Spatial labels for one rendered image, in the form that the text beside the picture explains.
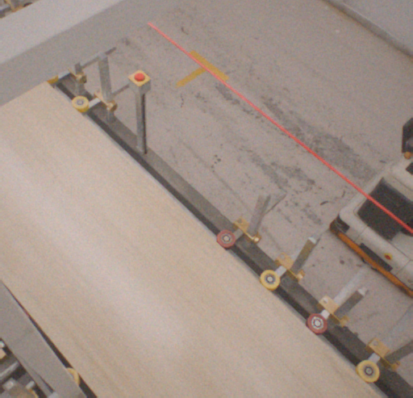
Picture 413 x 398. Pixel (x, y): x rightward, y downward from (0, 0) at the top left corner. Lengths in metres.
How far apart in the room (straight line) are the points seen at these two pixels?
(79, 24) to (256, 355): 1.62
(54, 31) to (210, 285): 1.62
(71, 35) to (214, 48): 3.66
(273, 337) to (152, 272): 0.54
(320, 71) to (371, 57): 0.49
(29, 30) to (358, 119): 3.55
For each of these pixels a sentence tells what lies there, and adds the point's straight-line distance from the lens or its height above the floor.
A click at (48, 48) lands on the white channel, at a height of 2.45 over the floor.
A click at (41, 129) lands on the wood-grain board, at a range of 2.45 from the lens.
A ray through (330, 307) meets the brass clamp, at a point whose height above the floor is 0.83.
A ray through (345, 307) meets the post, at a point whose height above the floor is 0.94.
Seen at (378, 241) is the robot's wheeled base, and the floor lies 0.27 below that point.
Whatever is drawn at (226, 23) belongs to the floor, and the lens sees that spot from 4.39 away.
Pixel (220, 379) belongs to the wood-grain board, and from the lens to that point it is 1.92.
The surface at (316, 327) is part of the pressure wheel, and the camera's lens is 2.04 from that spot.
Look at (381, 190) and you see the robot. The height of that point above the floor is 0.62.
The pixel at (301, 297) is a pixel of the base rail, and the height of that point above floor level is 0.70.
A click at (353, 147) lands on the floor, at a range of 3.75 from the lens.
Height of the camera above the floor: 2.78
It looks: 58 degrees down
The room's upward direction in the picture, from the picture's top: 9 degrees clockwise
